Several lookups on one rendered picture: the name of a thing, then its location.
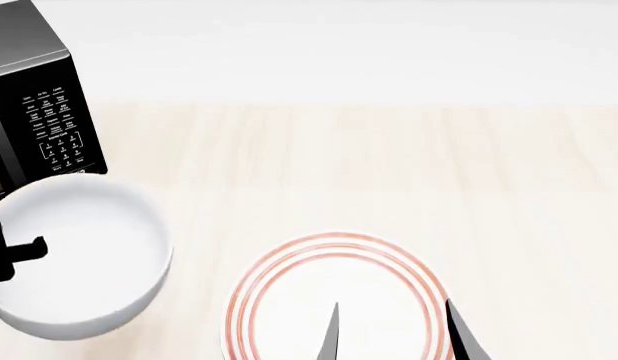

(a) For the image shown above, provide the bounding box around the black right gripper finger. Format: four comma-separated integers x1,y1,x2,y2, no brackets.
316,301,341,360
444,298,494,360

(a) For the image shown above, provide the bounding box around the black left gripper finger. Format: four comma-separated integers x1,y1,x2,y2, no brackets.
6,236,49,263

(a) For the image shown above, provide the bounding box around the white bowl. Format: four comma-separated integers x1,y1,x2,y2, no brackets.
0,173,175,342

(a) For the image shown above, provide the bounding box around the white plate with red rings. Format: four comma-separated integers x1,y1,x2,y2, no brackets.
221,228,458,360

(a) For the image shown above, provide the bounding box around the black microwave oven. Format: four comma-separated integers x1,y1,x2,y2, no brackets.
0,0,109,209

